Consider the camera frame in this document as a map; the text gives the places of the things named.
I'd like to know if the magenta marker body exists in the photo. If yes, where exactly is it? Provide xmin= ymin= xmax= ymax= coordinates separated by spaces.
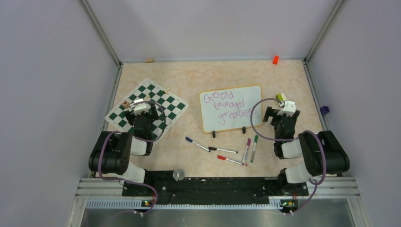
xmin=242 ymin=145 xmax=249 ymax=166

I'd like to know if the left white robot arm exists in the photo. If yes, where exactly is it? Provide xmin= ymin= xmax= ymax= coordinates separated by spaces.
xmin=88 ymin=101 xmax=159 ymax=195

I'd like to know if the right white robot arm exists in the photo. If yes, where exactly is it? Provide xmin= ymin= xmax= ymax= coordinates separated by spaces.
xmin=263 ymin=107 xmax=350 ymax=195

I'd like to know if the yellow-framed whiteboard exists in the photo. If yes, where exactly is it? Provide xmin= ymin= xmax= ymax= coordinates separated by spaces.
xmin=199 ymin=85 xmax=263 ymax=133

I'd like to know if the wooden cube chess piece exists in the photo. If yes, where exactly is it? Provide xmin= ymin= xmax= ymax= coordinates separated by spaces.
xmin=122 ymin=100 xmax=130 ymax=109

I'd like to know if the green white toy block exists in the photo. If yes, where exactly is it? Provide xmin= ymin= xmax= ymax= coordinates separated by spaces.
xmin=276 ymin=93 xmax=287 ymax=102

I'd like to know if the green capped marker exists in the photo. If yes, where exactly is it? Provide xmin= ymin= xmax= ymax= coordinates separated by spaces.
xmin=250 ymin=135 xmax=259 ymax=163

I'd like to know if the green white chess mat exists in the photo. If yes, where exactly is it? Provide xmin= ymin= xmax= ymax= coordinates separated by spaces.
xmin=105 ymin=79 xmax=189 ymax=140

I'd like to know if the purple toy block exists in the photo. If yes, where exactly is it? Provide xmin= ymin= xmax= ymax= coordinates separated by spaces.
xmin=320 ymin=106 xmax=330 ymax=116

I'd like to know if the blue capped marker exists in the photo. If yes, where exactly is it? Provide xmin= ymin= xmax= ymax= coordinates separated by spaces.
xmin=185 ymin=137 xmax=210 ymax=153

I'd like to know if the wooden cork piece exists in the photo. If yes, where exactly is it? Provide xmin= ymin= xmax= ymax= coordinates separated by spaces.
xmin=144 ymin=58 xmax=154 ymax=63

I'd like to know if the orange toy block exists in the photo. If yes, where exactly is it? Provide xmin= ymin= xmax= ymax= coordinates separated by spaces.
xmin=272 ymin=55 xmax=279 ymax=65

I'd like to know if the red capped marker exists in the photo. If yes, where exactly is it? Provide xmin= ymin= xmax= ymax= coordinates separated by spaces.
xmin=217 ymin=155 xmax=247 ymax=166

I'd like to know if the black capped marker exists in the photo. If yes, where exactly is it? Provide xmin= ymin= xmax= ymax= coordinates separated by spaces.
xmin=208 ymin=147 xmax=238 ymax=154

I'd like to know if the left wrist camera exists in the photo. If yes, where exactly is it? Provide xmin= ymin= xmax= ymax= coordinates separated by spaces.
xmin=130 ymin=98 xmax=149 ymax=116

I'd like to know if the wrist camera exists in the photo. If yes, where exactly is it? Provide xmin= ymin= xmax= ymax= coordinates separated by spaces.
xmin=130 ymin=98 xmax=149 ymax=116
xmin=278 ymin=101 xmax=296 ymax=117

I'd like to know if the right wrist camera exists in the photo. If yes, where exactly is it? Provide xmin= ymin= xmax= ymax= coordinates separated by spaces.
xmin=278 ymin=101 xmax=296 ymax=117

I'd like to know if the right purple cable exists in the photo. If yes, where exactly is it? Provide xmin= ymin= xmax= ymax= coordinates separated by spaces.
xmin=250 ymin=98 xmax=327 ymax=215

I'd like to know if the purple cable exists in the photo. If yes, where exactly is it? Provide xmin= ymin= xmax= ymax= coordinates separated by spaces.
xmin=97 ymin=100 xmax=166 ymax=217
xmin=250 ymin=98 xmax=327 ymax=215

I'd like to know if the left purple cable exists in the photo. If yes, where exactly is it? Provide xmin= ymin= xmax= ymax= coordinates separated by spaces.
xmin=97 ymin=100 xmax=166 ymax=217

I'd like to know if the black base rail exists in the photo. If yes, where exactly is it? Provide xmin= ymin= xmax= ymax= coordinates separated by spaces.
xmin=122 ymin=171 xmax=309 ymax=205

